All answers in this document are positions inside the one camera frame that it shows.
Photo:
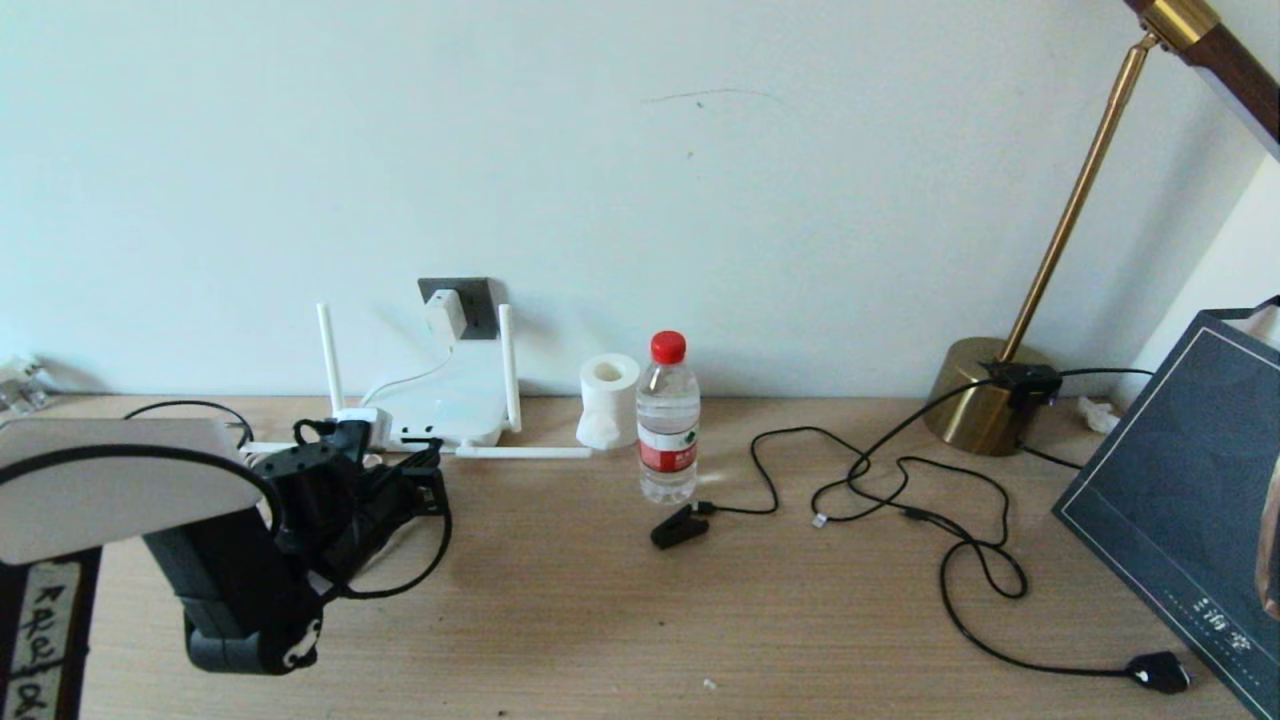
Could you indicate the grey wall socket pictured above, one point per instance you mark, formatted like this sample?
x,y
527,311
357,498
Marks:
x,y
482,300

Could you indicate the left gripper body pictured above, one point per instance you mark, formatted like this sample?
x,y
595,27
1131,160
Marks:
x,y
370,515

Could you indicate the dark teal gift bag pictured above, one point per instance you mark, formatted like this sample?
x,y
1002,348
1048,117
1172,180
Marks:
x,y
1180,480

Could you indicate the crumpled white tissue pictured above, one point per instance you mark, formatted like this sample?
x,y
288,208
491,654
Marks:
x,y
1100,415

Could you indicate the water bottle with red cap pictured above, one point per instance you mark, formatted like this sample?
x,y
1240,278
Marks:
x,y
668,420

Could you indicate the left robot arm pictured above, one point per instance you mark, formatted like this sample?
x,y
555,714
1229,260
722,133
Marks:
x,y
110,480

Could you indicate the white router with antennas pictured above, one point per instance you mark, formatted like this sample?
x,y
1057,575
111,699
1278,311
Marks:
x,y
460,410

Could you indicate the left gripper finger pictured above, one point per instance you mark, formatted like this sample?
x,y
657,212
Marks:
x,y
420,465
433,493

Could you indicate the brass desk lamp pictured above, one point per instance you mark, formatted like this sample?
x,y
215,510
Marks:
x,y
965,410

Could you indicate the black inline adapter box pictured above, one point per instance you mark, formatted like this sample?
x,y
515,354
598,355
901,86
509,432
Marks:
x,y
1025,383

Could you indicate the clear plastic object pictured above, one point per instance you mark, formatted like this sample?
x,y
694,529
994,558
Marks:
x,y
20,385

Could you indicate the white toilet paper roll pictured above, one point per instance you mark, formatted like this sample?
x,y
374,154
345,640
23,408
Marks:
x,y
608,410

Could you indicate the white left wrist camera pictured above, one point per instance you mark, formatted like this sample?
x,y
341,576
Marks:
x,y
370,422

